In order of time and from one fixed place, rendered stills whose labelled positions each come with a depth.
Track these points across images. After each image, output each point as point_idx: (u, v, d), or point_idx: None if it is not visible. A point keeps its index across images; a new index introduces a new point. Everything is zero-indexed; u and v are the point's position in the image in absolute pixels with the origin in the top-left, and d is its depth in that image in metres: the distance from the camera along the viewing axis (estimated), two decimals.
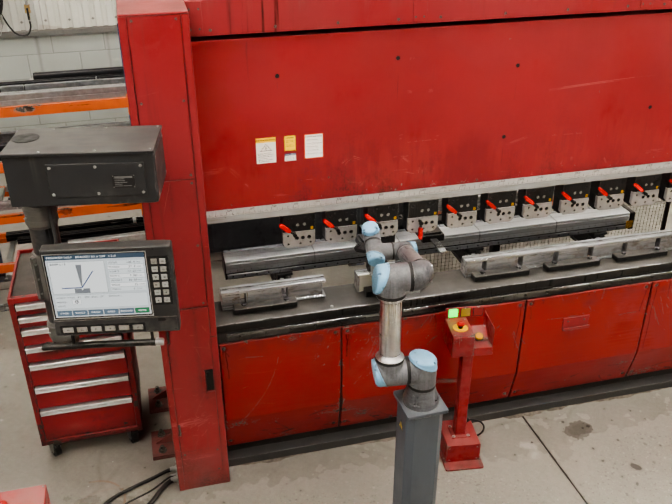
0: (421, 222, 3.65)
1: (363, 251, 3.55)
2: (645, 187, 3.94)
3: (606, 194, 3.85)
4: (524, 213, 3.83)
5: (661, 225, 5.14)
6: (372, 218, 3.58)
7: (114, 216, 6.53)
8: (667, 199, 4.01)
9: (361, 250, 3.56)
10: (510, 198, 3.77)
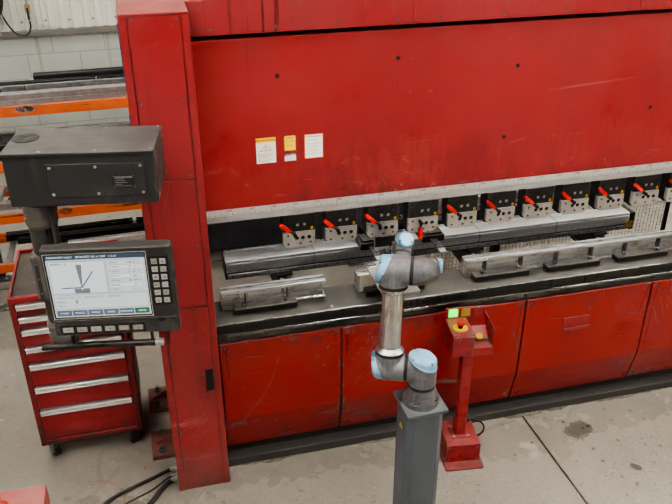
0: (421, 222, 3.65)
1: None
2: (645, 187, 3.94)
3: (606, 194, 3.85)
4: (524, 213, 3.83)
5: (661, 225, 5.14)
6: (372, 218, 3.58)
7: (114, 216, 6.53)
8: (667, 199, 4.01)
9: None
10: (510, 198, 3.77)
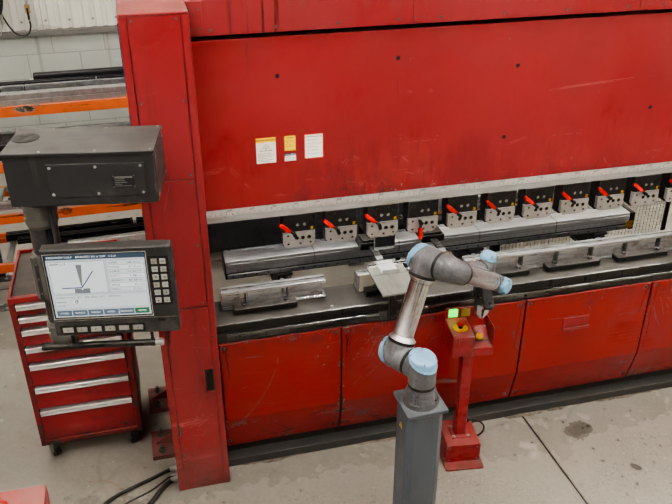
0: (421, 222, 3.65)
1: (491, 294, 3.58)
2: (645, 187, 3.94)
3: (606, 194, 3.85)
4: (524, 213, 3.83)
5: (661, 225, 5.14)
6: (372, 218, 3.58)
7: (114, 216, 6.53)
8: (667, 199, 4.01)
9: (492, 296, 3.57)
10: (510, 198, 3.77)
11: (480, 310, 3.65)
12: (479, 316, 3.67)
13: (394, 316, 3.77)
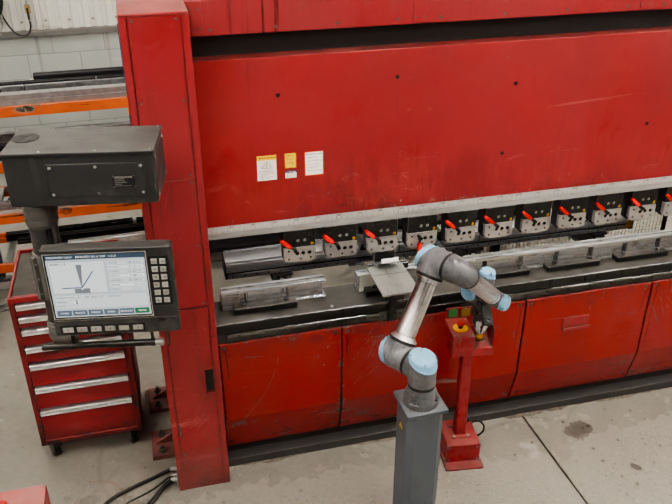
0: (420, 237, 3.69)
1: (490, 311, 3.63)
2: (642, 201, 3.98)
3: (603, 209, 3.89)
4: (522, 228, 3.86)
5: (661, 225, 5.14)
6: (372, 234, 3.62)
7: (114, 216, 6.53)
8: (664, 213, 4.05)
9: (491, 312, 3.62)
10: (508, 213, 3.81)
11: (479, 326, 3.70)
12: (478, 332, 3.72)
13: (394, 316, 3.77)
